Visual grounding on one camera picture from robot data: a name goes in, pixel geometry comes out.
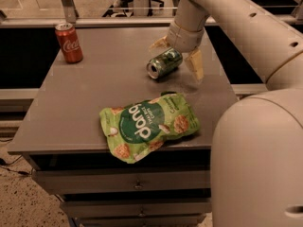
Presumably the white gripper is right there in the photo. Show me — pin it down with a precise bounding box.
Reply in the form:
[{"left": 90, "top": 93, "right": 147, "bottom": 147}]
[{"left": 150, "top": 22, "right": 205, "bottom": 81}]

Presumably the green soda can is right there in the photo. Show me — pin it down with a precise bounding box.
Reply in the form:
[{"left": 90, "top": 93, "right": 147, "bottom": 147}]
[{"left": 147, "top": 48, "right": 183, "bottom": 79}]

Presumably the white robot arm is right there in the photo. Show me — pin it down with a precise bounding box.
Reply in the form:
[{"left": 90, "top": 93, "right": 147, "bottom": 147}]
[{"left": 158, "top": 0, "right": 303, "bottom": 227}]

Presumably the red cola can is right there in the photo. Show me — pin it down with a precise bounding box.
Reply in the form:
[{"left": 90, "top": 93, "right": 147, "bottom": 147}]
[{"left": 55, "top": 23, "right": 83, "bottom": 63}]

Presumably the black office chair base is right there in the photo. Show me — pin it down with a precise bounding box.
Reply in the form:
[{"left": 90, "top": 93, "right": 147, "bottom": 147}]
[{"left": 103, "top": 0, "right": 165, "bottom": 17}]

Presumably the green snack bag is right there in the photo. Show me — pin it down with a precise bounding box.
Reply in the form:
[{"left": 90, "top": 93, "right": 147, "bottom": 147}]
[{"left": 99, "top": 93, "right": 200, "bottom": 164}]

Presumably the grey drawer cabinet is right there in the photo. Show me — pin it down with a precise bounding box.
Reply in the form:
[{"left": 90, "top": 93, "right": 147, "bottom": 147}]
[{"left": 9, "top": 28, "right": 236, "bottom": 227}]

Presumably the top grey drawer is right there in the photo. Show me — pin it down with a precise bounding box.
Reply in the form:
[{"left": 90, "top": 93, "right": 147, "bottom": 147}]
[{"left": 32, "top": 168, "right": 210, "bottom": 195}]

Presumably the grey drawer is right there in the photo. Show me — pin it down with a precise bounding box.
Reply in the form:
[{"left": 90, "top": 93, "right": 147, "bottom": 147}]
[
  {"left": 32, "top": 168, "right": 210, "bottom": 195},
  {"left": 79, "top": 214, "right": 205, "bottom": 227},
  {"left": 61, "top": 199, "right": 212, "bottom": 218}
]

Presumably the middle grey drawer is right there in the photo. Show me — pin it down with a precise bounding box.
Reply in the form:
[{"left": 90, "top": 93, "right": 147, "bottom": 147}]
[{"left": 61, "top": 199, "right": 212, "bottom": 218}]

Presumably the bottom grey drawer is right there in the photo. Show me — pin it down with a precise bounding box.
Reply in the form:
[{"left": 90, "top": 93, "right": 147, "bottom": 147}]
[{"left": 79, "top": 214, "right": 205, "bottom": 227}]

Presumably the metal window frame rail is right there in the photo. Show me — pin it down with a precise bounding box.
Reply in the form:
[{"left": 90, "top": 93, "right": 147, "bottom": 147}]
[{"left": 0, "top": 0, "right": 303, "bottom": 30}]

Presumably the black floor cable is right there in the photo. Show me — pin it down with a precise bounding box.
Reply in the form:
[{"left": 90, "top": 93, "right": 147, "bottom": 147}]
[{"left": 0, "top": 137, "right": 32, "bottom": 177}]

